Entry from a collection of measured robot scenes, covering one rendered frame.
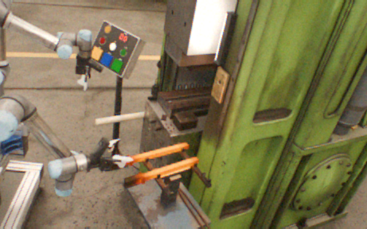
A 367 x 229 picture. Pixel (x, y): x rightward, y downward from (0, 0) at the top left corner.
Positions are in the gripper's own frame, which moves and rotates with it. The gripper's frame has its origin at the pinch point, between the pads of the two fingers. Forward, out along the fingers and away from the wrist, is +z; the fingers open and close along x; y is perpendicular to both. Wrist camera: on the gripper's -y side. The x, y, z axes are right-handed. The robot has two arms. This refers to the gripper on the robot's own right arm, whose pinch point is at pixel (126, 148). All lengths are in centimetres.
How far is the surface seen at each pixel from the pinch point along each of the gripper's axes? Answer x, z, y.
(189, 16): -28, 41, -51
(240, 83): 6, 54, -31
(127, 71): -76, 34, 6
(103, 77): -226, 80, 105
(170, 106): -31, 42, 6
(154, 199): 7.1, 15.3, 34.4
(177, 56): -33, 42, -27
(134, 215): -36, 31, 105
